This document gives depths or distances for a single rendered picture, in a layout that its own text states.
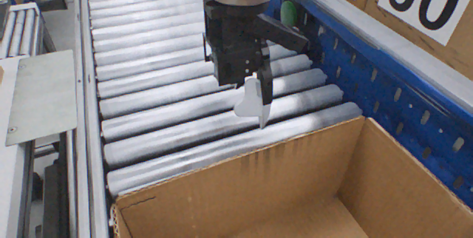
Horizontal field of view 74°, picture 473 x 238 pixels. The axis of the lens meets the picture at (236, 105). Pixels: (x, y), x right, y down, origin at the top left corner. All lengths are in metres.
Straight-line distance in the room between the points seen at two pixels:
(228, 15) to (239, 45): 0.05
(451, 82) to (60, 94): 0.71
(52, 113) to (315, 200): 0.52
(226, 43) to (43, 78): 0.49
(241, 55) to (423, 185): 0.26
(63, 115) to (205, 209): 0.41
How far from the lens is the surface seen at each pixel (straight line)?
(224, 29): 0.43
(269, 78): 0.46
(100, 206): 0.53
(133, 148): 0.59
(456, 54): 0.60
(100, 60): 0.84
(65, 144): 1.12
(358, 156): 0.43
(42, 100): 0.76
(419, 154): 0.66
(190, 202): 0.35
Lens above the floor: 1.17
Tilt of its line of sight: 42 degrees down
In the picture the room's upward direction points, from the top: straight up
